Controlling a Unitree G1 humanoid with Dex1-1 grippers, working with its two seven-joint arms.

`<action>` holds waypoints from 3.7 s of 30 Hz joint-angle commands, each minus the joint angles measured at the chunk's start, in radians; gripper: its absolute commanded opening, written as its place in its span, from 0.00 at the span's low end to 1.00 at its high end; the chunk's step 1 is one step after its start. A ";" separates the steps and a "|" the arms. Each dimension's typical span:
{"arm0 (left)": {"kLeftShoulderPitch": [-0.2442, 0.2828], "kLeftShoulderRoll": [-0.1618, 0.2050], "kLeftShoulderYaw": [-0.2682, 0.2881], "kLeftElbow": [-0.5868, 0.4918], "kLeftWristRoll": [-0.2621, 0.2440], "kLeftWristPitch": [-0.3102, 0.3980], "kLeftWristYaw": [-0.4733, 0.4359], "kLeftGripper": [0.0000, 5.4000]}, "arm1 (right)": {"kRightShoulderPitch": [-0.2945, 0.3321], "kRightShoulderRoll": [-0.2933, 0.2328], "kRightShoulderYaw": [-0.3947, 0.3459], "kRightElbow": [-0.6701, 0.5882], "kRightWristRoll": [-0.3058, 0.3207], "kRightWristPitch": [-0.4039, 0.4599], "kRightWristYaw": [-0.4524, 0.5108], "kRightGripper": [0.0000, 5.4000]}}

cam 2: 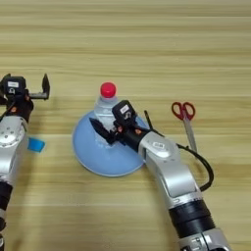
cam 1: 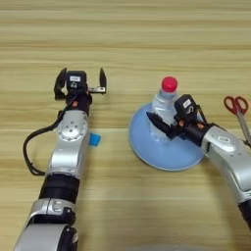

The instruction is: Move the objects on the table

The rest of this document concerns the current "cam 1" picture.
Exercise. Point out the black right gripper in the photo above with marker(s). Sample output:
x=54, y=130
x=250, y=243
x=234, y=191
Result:
x=189, y=130

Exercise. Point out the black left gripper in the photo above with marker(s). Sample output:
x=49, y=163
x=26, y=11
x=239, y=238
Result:
x=80, y=101

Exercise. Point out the clear plastic bottle red cap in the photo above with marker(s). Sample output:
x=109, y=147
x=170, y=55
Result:
x=165, y=104

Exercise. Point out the light blue round plate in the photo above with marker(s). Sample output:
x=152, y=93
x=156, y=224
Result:
x=163, y=155

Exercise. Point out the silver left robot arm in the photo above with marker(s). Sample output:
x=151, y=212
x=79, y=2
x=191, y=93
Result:
x=68, y=153

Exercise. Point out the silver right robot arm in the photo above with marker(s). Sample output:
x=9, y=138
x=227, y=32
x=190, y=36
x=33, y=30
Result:
x=232, y=157

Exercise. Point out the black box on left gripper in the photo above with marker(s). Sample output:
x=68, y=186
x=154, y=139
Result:
x=76, y=81

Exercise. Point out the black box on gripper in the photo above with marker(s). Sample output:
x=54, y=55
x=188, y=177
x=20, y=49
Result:
x=185, y=108
x=76, y=81

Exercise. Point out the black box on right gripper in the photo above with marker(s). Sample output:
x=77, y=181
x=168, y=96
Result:
x=185, y=108

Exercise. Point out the blue rectangular eraser block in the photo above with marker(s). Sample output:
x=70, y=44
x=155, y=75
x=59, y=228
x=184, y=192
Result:
x=95, y=140

